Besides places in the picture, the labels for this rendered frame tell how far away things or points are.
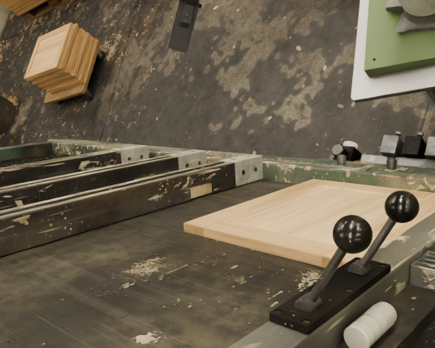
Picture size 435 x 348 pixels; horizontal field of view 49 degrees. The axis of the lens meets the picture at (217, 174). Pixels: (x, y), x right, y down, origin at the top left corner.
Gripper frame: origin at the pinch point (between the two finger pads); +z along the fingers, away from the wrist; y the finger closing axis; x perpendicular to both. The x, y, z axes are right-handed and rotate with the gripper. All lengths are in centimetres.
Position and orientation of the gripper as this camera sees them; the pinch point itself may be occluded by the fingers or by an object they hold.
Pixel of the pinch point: (182, 26)
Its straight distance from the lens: 73.7
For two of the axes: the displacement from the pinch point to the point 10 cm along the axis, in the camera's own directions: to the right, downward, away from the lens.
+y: 1.3, 2.8, -9.5
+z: -2.8, 9.3, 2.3
